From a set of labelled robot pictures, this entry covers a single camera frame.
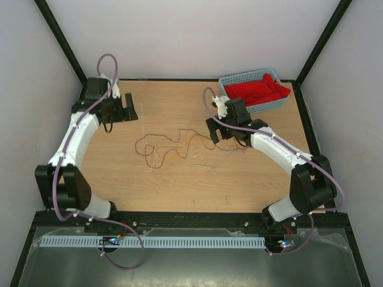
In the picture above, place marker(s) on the white zip tie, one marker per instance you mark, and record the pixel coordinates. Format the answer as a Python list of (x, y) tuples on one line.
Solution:
[(142, 119)]

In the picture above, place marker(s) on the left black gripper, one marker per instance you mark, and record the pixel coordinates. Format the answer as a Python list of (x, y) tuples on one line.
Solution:
[(127, 114)]

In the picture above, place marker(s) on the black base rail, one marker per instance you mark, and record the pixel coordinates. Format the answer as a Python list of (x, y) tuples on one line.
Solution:
[(249, 223)]

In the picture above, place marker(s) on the light blue plastic basket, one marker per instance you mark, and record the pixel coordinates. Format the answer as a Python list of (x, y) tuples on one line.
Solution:
[(253, 76)]

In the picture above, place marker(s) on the black aluminium frame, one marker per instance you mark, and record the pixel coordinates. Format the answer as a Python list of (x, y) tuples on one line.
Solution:
[(325, 221)]

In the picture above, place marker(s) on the red cloth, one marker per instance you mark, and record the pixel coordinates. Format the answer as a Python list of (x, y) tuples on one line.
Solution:
[(258, 92)]

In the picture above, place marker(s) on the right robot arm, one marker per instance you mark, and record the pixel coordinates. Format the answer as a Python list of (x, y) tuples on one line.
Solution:
[(311, 184)]

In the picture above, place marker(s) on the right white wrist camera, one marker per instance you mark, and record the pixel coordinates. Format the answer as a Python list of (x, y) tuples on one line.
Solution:
[(220, 103)]

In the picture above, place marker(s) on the green circuit board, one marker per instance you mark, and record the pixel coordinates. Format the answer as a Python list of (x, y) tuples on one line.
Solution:
[(286, 243), (109, 240)]

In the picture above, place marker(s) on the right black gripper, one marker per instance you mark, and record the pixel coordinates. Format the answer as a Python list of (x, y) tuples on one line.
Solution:
[(212, 126)]

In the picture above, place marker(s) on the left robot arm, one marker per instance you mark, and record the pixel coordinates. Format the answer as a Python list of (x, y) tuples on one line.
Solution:
[(61, 182)]

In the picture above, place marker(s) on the left green circuit board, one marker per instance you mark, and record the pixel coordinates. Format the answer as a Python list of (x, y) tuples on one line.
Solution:
[(109, 240)]

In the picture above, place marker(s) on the light blue slotted cable duct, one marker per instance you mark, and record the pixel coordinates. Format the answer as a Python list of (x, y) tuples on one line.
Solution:
[(157, 242)]

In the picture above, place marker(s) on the right green circuit board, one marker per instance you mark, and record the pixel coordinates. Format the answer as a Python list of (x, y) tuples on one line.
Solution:
[(286, 243)]

